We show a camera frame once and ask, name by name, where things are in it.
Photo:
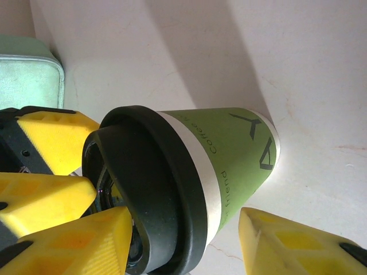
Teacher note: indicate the black plastic cup lid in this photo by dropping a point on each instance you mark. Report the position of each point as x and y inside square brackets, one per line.
[172, 172]

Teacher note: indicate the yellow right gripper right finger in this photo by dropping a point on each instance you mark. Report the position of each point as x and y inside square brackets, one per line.
[286, 249]

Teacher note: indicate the green paper coffee cup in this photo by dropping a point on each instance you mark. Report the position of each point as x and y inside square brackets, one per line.
[238, 160]

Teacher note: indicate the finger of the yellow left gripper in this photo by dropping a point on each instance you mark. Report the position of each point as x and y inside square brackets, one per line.
[43, 200]
[63, 137]

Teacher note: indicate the mint green zipper pouch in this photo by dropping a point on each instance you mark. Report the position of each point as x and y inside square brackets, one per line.
[25, 80]

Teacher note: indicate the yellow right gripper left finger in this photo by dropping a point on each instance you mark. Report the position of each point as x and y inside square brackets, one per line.
[71, 252]

